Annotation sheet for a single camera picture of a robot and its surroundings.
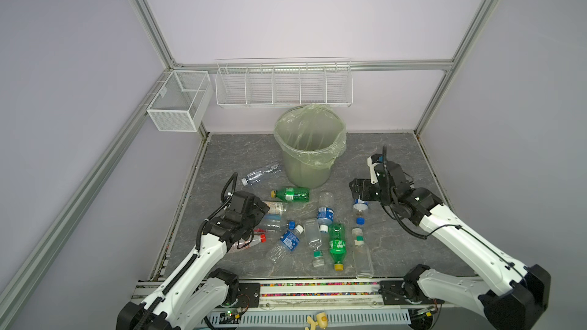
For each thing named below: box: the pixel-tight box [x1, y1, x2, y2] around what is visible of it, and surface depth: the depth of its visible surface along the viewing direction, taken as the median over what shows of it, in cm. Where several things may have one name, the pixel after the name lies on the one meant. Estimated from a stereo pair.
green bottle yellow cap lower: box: [328, 223, 347, 272], surface depth 82 cm
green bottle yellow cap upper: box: [269, 186, 311, 203], surface depth 95 cm
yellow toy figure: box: [304, 312, 328, 330], surface depth 69 cm
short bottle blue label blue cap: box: [353, 198, 370, 226], surface depth 91 cm
